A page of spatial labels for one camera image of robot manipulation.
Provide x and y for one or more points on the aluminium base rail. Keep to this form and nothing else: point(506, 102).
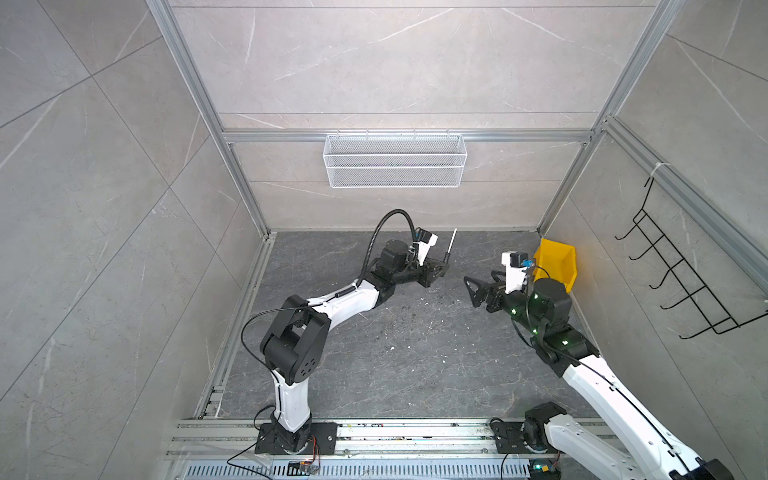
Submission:
point(453, 448)

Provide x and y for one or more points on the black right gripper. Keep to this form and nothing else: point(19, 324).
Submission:
point(498, 291)

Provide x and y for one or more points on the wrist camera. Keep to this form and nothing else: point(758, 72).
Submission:
point(517, 266)
point(425, 240)

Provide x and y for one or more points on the yellow plastic bin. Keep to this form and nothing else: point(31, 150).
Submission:
point(557, 261)

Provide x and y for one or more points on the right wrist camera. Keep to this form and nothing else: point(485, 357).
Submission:
point(517, 266)

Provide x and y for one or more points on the black wire hook rack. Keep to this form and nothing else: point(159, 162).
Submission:
point(680, 271)

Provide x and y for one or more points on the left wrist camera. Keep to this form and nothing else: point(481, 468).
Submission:
point(425, 240)

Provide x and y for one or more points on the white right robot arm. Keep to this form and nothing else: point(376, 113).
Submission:
point(540, 313)

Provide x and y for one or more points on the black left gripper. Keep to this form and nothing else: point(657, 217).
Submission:
point(430, 273)

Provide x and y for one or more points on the white wire mesh basket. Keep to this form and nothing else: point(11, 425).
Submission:
point(367, 161)

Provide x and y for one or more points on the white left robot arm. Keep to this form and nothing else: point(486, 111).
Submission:
point(293, 345)

